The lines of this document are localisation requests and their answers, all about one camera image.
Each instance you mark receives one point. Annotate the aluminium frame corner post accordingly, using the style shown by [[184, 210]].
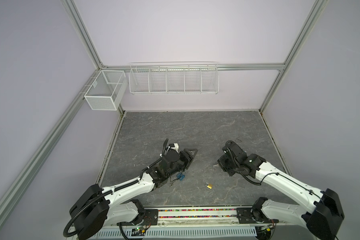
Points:
[[75, 18]]

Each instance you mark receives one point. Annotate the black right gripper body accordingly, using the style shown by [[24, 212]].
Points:
[[229, 167]]

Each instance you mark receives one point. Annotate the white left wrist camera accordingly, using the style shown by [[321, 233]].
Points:
[[174, 147]]

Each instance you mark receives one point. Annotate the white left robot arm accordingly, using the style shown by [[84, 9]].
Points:
[[98, 207]]

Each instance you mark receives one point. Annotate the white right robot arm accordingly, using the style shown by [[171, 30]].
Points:
[[318, 211]]

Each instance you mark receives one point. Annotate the white wire shelf basket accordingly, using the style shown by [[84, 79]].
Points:
[[174, 78]]

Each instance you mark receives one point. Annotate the white mesh box basket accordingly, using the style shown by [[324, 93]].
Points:
[[106, 91]]

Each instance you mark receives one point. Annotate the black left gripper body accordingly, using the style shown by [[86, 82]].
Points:
[[183, 160]]

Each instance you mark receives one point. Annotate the brass padlock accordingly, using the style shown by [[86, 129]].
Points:
[[209, 186]]

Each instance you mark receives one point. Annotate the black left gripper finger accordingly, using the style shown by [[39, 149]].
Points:
[[191, 152], [190, 161]]

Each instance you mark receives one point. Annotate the blue padlock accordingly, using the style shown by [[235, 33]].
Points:
[[180, 176]]

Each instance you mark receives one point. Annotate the white vented cable duct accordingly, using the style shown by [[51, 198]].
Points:
[[192, 233]]

